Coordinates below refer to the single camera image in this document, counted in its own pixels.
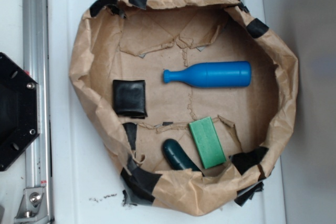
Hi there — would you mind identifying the blue plastic bottle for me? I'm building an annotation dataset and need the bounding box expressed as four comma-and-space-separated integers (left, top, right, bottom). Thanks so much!
163, 61, 251, 88

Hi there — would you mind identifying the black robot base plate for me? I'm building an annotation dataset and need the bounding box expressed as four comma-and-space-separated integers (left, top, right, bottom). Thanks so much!
1, 53, 39, 172

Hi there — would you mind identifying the green rectangular block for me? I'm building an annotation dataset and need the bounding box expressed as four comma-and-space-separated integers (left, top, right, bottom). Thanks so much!
189, 117, 226, 169

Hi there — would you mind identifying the dark green toy cucumber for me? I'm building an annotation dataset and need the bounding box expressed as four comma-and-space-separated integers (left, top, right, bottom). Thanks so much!
162, 138, 201, 172

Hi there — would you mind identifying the aluminium extrusion rail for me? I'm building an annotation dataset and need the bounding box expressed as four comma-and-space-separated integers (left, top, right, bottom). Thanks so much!
23, 0, 54, 223

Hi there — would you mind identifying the brown paper bag tray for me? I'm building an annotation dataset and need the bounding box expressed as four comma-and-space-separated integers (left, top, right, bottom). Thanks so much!
69, 0, 299, 216

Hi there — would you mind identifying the metal corner bracket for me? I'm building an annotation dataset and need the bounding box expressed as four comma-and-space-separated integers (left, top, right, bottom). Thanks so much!
14, 187, 48, 223

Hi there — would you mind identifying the black folded square pouch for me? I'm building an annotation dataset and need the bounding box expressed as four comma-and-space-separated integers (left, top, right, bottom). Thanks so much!
112, 80, 147, 119

